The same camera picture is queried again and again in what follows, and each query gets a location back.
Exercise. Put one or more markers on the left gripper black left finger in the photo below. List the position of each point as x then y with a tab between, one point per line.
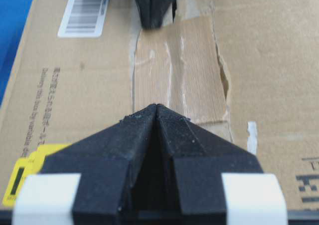
90	181

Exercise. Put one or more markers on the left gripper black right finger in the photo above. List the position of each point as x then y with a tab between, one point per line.
210	181

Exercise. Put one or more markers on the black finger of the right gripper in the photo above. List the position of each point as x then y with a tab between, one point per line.
144	8
157	12

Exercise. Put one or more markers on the brown paper tape piece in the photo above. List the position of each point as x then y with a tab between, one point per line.
177	66

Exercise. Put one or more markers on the brown cardboard box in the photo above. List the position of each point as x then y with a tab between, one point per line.
62	90

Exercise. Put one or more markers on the white barcode label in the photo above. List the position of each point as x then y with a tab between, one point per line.
83	19

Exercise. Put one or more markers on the yellow sticker label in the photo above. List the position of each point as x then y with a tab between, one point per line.
27	166

